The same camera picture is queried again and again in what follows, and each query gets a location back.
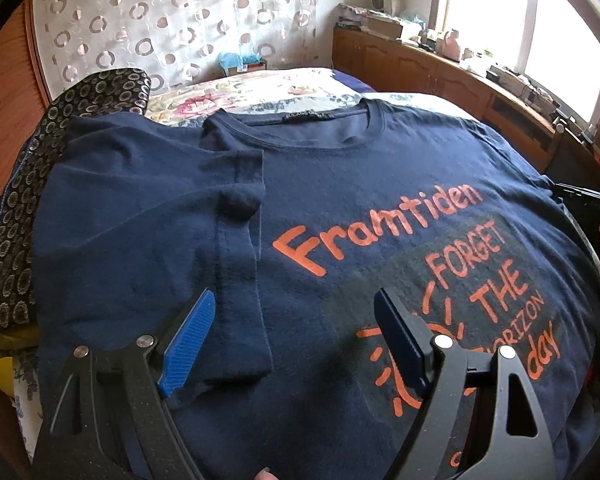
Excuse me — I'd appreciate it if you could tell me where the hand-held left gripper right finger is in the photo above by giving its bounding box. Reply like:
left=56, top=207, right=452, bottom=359
left=373, top=287, right=561, bottom=480

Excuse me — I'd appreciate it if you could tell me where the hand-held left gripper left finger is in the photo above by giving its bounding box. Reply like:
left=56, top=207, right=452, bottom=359
left=30, top=288, right=217, bottom=480

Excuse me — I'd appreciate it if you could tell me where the navy t-shirt with orange print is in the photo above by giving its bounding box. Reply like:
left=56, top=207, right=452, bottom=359
left=30, top=99, right=600, bottom=480

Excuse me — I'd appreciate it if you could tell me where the window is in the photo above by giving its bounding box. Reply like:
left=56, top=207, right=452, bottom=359
left=430, top=0, right=600, bottom=126

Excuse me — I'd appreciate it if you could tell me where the yellow folded blanket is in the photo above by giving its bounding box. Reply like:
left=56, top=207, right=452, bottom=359
left=0, top=330, right=41, bottom=411

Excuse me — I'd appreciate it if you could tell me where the long wooden cabinet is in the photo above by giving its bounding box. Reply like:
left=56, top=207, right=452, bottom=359
left=332, top=25, right=581, bottom=171

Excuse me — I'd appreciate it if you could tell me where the pink floral bed sheet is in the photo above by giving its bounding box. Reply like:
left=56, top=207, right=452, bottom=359
left=144, top=66, right=381, bottom=128

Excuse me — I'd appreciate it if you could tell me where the navy cloth at bed head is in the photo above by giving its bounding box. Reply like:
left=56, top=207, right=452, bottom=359
left=334, top=71, right=378, bottom=95

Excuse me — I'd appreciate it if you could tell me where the pile of books and boxes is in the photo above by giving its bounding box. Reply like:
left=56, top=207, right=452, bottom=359
left=336, top=2, right=426, bottom=41

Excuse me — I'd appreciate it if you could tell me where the blue tissue box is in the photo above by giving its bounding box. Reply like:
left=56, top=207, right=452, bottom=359
left=217, top=51, right=268, bottom=75

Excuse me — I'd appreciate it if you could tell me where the wooden headboard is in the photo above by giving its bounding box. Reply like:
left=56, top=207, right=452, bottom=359
left=0, top=0, right=56, bottom=231

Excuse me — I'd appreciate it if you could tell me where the dark ring-patterned folded cloth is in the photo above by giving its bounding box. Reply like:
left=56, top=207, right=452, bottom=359
left=0, top=67, right=153, bottom=333

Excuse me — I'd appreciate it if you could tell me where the ring-patterned sheer curtain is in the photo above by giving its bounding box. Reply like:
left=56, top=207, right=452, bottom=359
left=30, top=0, right=331, bottom=96

